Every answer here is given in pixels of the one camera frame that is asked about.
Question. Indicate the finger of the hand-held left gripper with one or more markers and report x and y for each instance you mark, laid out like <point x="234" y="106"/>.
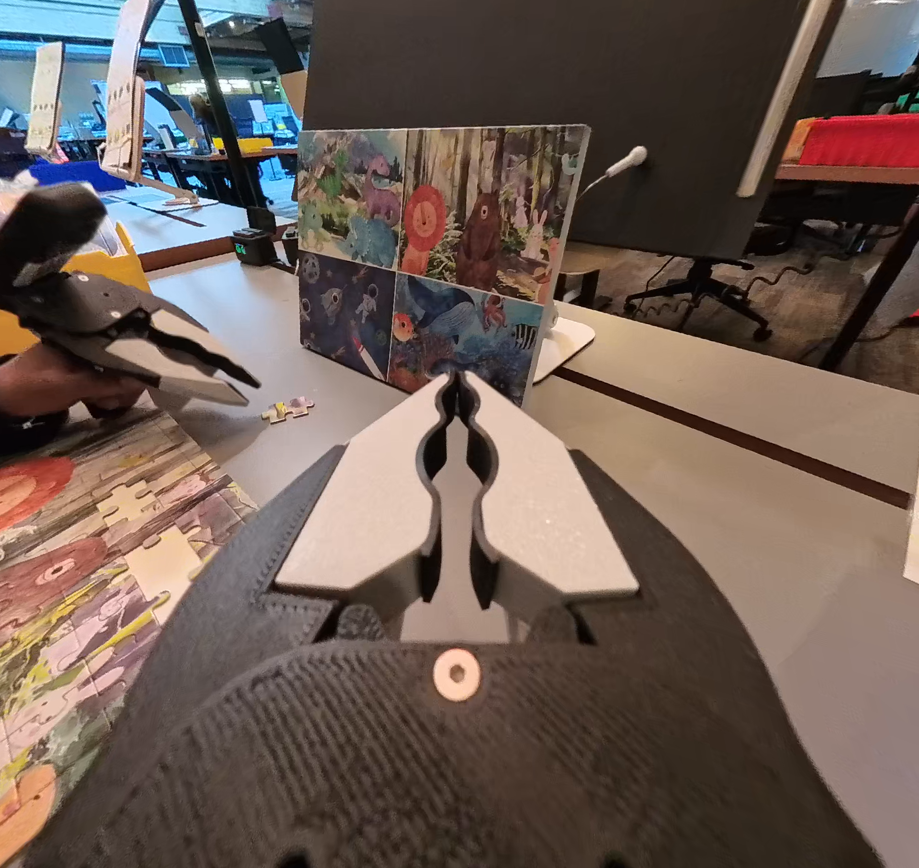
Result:
<point x="172" y="326"/>
<point x="165" y="369"/>

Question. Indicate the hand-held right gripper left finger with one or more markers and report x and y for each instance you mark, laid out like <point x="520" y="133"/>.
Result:
<point x="359" y="523"/>

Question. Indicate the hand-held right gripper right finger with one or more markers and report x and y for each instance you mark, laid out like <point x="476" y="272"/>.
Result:
<point x="560" y="523"/>

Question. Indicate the yellow streaked puzzle piece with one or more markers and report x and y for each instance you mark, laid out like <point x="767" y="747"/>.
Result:
<point x="276" y="412"/>

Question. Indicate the purple puzzle piece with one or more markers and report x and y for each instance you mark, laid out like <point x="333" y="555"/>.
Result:
<point x="301" y="405"/>

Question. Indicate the forest animal jigsaw puzzle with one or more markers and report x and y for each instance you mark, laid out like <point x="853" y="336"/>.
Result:
<point x="86" y="559"/>

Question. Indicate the person's left hand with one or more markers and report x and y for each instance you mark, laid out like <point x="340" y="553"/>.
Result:
<point x="57" y="390"/>

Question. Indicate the neighbouring grey table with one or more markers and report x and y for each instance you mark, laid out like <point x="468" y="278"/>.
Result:
<point x="201" y="225"/>

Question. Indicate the black charger green display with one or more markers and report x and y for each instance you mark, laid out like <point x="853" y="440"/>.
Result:
<point x="251" y="247"/>

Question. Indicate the small black charging box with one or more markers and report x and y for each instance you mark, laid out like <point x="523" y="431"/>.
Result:
<point x="289" y="243"/>

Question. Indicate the white stand base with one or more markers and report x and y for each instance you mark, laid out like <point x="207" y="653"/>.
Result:
<point x="571" y="344"/>

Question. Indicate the wooden board stand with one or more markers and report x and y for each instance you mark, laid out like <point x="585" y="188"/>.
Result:
<point x="126" y="114"/>
<point x="44" y="99"/>

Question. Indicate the black pole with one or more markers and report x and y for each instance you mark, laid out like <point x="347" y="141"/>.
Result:
<point x="208" y="92"/>

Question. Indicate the illustrated puzzle box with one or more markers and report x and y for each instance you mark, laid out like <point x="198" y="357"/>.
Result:
<point x="445" y="236"/>

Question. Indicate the printed instruction sheet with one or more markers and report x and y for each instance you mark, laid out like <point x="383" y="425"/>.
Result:
<point x="913" y="523"/>

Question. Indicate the black partition panel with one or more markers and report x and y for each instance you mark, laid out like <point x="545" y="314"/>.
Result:
<point x="574" y="42"/>

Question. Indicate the red cloth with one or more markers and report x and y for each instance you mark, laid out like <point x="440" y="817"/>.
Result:
<point x="861" y="143"/>

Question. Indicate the grey metal tube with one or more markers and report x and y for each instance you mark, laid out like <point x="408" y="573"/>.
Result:
<point x="790" y="85"/>

